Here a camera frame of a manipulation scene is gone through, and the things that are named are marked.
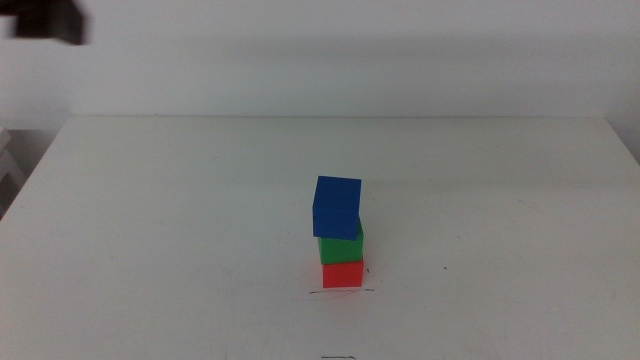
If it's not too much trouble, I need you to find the red cube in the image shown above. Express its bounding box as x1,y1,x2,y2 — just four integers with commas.
321,258,365,289

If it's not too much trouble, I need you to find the blue cube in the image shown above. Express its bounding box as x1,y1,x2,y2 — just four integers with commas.
312,175,363,242

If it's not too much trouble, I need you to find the green cube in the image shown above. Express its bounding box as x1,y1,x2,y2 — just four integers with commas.
317,219,365,266

